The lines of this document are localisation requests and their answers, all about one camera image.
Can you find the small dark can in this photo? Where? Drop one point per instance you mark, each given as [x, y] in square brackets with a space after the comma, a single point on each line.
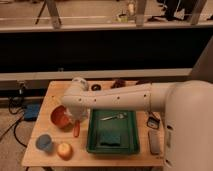
[96, 87]

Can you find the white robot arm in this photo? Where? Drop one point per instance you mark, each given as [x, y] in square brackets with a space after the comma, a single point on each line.
[188, 109]

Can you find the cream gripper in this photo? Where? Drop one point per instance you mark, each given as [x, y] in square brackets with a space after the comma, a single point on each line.
[77, 114]

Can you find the blue box on floor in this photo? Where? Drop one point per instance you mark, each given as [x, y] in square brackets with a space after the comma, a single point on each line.
[31, 112]

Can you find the blue cup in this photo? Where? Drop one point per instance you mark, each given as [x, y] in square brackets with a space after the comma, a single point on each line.
[44, 143]

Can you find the purple bowl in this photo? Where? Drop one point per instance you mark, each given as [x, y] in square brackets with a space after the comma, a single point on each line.
[139, 82]

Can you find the red bowl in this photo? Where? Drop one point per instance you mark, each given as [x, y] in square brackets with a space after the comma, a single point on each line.
[60, 119]

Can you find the silver fork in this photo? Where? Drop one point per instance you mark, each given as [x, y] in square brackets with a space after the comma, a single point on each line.
[118, 116]

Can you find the green plastic tray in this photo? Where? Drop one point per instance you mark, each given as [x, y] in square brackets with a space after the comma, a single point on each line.
[127, 128]

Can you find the wooden table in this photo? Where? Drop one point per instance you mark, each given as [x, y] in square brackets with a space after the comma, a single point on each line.
[81, 158]

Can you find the black handled spatula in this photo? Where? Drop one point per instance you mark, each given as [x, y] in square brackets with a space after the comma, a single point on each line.
[153, 122]

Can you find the dark grape bunch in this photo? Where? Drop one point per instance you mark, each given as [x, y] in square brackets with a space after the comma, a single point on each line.
[118, 83]

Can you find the yellow red apple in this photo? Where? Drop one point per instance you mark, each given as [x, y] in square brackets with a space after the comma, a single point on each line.
[64, 151]

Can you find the teal sponge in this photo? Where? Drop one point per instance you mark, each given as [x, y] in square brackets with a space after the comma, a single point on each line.
[110, 139]

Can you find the red chili pepper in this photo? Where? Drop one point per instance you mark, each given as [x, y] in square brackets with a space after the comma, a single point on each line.
[76, 129]

